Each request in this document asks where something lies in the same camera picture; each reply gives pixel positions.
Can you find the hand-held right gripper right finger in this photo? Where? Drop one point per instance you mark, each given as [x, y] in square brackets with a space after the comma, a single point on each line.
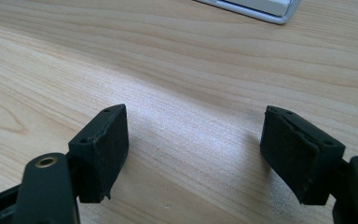
[298, 155]

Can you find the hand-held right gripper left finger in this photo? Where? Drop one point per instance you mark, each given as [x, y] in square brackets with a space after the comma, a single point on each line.
[101, 155]

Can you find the silver flat device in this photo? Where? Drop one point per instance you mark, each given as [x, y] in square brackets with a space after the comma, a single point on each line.
[254, 9]

